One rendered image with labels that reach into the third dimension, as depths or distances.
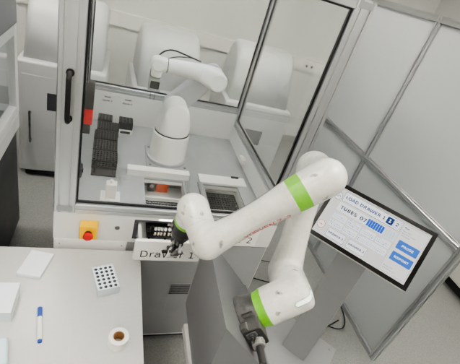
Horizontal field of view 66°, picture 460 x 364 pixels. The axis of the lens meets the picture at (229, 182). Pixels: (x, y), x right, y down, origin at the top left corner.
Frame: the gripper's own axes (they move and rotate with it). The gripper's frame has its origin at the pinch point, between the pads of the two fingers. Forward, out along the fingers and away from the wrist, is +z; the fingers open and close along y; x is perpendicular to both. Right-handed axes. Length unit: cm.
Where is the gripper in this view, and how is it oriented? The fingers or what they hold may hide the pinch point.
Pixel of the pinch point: (171, 252)
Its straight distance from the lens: 150.0
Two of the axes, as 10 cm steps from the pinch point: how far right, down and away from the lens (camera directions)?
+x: 9.4, 1.0, 3.4
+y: 1.2, 8.1, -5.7
